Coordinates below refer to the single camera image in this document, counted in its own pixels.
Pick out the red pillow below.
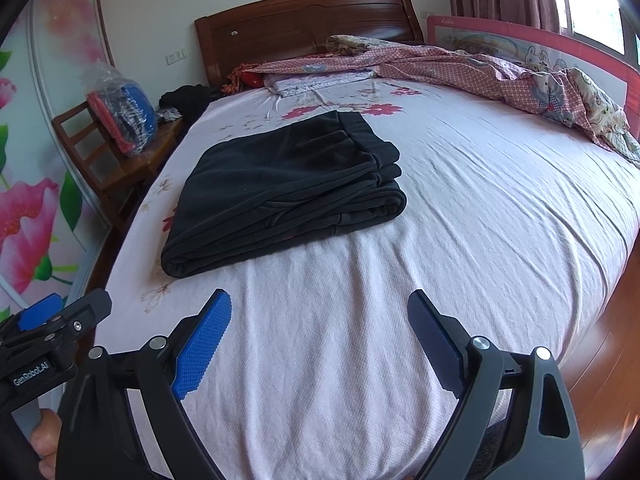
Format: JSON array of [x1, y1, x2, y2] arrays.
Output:
[[239, 71, 273, 93]]

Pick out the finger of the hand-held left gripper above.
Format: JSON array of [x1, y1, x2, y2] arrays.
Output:
[[17, 295, 67, 332], [47, 288, 112, 345]]

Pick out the plastic bag with blue contents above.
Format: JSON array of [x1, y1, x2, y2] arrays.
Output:
[[82, 62, 159, 157]]

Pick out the folded lavender sheet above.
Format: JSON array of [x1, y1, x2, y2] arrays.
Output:
[[263, 69, 376, 99]]

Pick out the wooden chair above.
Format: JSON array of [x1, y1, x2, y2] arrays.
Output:
[[51, 101, 186, 233]]

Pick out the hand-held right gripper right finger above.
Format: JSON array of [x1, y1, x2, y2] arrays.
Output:
[[407, 288, 586, 480]]

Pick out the bed with floral sheet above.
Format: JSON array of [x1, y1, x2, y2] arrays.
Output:
[[95, 80, 640, 480]]

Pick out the floral wardrobe door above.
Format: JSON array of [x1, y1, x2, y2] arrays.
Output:
[[0, 0, 115, 313]]

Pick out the black clothes pile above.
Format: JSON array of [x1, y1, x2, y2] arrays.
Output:
[[159, 84, 224, 123]]

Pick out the window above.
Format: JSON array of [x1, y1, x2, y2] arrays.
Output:
[[550, 0, 640, 63]]

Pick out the black pants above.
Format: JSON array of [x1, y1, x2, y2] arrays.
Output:
[[160, 110, 408, 279]]

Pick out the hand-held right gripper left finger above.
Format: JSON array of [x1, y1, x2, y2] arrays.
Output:
[[56, 288, 233, 480]]

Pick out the person's left hand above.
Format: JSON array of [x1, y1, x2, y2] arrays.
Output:
[[29, 408, 63, 467]]

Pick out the pink patterned quilt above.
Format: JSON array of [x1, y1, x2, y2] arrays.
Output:
[[227, 34, 640, 168]]

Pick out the wooden headboard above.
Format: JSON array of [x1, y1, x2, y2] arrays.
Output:
[[194, 0, 426, 88]]

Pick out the pink bed guard rail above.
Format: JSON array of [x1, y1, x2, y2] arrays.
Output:
[[426, 14, 640, 142]]

